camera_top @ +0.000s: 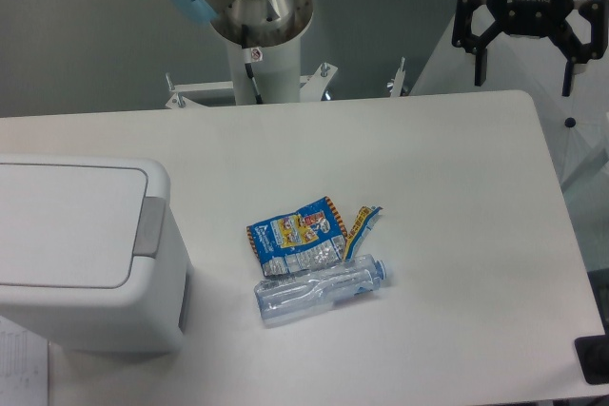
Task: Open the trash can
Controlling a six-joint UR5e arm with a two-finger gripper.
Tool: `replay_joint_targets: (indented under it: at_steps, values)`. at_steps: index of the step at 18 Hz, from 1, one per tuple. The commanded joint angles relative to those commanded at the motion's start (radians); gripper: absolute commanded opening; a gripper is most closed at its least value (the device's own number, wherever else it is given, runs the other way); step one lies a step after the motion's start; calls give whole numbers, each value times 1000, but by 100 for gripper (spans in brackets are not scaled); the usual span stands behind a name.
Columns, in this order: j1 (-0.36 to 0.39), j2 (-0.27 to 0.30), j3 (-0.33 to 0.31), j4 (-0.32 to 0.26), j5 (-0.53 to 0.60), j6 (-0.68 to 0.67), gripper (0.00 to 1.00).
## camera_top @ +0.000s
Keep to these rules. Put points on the white push-lid trash can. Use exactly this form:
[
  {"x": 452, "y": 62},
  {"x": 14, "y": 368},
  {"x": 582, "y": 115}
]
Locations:
[{"x": 92, "y": 258}]

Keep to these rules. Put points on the white printed umbrella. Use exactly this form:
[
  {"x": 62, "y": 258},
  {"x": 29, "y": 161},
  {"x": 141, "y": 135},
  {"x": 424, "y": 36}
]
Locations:
[{"x": 572, "y": 124}]

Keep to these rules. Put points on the torn yellow wrapper strip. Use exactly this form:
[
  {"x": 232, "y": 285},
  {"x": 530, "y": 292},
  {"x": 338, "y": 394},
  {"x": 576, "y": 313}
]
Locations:
[{"x": 364, "y": 223}]

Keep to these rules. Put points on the blue yellow snack wrapper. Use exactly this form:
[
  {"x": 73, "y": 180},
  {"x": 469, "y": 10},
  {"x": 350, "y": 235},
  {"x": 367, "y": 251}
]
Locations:
[{"x": 310, "y": 238}]

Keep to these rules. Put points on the black device at table edge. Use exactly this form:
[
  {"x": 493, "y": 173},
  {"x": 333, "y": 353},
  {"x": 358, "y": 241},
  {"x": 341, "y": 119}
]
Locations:
[{"x": 592, "y": 353}]

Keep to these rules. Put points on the crushed clear plastic bottle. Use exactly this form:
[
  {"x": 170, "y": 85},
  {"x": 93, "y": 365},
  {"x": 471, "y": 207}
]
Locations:
[{"x": 295, "y": 296}]

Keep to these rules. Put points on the printed paper sheet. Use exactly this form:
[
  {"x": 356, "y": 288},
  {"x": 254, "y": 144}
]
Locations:
[{"x": 24, "y": 366}]

